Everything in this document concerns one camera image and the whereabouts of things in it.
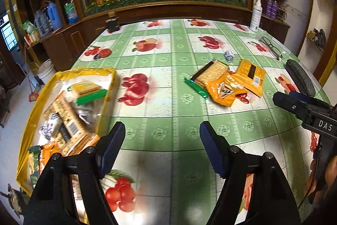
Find small orange snack packet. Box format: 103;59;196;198
39;141;60;170

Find dark green snack bag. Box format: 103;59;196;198
28;145;40;188

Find white blue candy cube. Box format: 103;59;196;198
38;113;62;142

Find large cracker pack with barcode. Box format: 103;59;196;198
44;91;99;156

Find orange snack box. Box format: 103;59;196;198
233;59;266;98

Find orange snack bag with logo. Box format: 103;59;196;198
205;71;247;107

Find small blue white candy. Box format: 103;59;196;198
224;50;234;62

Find green-end cracker pack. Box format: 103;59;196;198
183;59;229;99

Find right hand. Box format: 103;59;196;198
304;158;337;205

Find black patterned glasses case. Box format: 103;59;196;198
285;59;316;98

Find yellow cardboard tray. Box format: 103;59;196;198
16;68;118;195

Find silver foil bag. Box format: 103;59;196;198
71;99;108;135

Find red broom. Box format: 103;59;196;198
24;46;39;102

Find green stick pack in tray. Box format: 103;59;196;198
67;81;107;106

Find white spray bottle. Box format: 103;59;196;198
250;0;263;32

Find purple bottles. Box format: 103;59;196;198
265;0;278;19

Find white plastic bucket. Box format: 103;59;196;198
37;59;56;85

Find grey kettle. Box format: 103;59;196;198
34;10;51;37

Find blue thermos jug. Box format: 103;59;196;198
47;2;63;30

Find green printed bag on shelf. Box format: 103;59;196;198
64;0;79;24

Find small dark jar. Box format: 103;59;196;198
105;11;120;33

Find black frame eyeglasses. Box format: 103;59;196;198
259;36;283;61

